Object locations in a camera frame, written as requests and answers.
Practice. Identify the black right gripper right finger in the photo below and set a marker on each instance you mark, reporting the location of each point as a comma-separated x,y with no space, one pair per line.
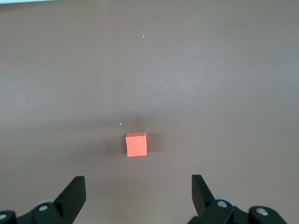
205,203

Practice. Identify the orange foam cube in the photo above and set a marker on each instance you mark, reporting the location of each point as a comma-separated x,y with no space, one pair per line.
136,144

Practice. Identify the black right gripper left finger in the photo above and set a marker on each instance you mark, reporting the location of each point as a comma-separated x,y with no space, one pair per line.
70,200

